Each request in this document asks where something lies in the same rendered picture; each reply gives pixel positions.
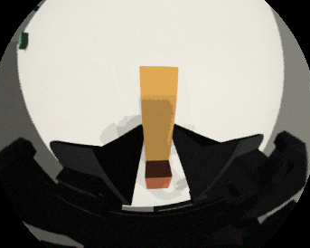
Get yellow bar with brown block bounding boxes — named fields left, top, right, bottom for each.
left=139, top=66, right=179, bottom=189

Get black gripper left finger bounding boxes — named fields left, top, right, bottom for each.
left=50, top=124, right=144, bottom=205

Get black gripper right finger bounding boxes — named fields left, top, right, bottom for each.
left=173, top=123, right=264, bottom=201

